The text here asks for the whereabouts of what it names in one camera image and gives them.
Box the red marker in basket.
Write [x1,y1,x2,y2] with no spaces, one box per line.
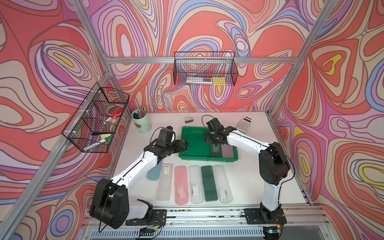
[104,109,123,123]

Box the white scientific calculator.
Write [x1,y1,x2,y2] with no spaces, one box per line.
[236,116,253,134]

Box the pink pencil case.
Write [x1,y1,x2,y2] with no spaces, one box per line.
[174,166,189,205]

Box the left wire basket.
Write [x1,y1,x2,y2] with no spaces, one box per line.
[62,83,130,153]

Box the dark green translucent pencil case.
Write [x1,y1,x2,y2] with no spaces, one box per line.
[210,144,223,158]

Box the teal pencil case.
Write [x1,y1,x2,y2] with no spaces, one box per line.
[147,163,163,181]

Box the frosted white pencil case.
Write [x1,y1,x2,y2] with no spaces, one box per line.
[213,165,233,204]

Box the yellow box in basket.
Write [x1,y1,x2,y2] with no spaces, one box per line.
[212,77,227,86]

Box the grey-pink translucent pencil case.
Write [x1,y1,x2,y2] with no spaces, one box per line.
[222,145,235,159]

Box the green plastic storage tray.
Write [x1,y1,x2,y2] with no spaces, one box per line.
[179,127,239,163]

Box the green pen cup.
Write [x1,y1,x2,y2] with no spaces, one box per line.
[131,107,152,134]

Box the clear frosted pencil case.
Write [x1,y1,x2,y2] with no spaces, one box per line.
[156,164,174,201]

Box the wire basket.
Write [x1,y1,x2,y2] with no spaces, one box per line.
[62,83,130,153]
[173,51,239,86]

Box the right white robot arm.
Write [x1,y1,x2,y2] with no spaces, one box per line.
[205,118,291,224]

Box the back wire basket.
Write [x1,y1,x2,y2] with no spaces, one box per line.
[173,51,239,86]

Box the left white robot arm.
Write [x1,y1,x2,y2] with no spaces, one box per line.
[90,126,189,229]

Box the clear box in basket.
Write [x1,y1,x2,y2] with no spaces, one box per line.
[186,77,213,85]

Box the white translucent pencil case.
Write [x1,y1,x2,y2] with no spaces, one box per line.
[188,166,205,205]

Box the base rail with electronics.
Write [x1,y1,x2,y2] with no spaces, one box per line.
[76,205,337,240]

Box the green white marker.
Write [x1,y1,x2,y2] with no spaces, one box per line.
[84,136,113,151]

